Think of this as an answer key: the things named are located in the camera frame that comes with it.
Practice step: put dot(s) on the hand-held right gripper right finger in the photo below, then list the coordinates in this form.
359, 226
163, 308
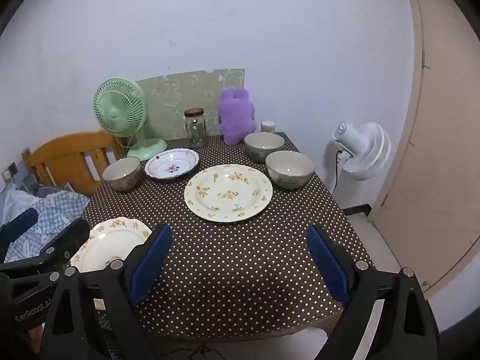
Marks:
330, 266

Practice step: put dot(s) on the scalloped yellow-flower plate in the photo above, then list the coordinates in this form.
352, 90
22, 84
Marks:
108, 243

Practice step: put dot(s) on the green patterned board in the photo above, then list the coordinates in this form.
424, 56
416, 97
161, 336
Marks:
168, 97

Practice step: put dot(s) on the wall socket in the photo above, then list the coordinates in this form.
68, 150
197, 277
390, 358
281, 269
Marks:
9, 171

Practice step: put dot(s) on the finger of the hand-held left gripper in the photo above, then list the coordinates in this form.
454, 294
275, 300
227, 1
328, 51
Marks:
20, 221
69, 240

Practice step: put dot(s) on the green desk fan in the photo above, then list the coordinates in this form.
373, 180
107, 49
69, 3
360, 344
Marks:
146, 150

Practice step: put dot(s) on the blue checked blanket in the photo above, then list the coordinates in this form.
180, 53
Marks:
52, 210

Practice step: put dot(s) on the glass jar with dark lid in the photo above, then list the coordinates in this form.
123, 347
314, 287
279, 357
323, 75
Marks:
195, 131

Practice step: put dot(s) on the white standing fan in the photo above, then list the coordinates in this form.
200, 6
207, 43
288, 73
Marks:
365, 150

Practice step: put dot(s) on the beige door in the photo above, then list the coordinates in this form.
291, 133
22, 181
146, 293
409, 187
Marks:
442, 157

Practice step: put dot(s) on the brown polka-dot tablecloth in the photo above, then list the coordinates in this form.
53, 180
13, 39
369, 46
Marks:
240, 262

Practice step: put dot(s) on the large round yellow-flower plate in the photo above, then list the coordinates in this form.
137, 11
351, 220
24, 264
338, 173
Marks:
228, 193

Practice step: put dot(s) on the wooden chair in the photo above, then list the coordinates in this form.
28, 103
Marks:
63, 157

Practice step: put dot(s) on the small purple-flower plate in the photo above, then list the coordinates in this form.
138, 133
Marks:
171, 163

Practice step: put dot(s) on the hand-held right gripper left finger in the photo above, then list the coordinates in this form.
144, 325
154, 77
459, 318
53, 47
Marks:
150, 262

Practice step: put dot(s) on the cotton swab container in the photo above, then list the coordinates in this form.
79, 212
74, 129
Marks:
268, 126

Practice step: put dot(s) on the green-rimmed ceramic bowl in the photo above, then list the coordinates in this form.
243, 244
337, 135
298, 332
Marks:
289, 170
120, 174
264, 146

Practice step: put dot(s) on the purple plush toy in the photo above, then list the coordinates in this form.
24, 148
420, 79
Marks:
236, 116

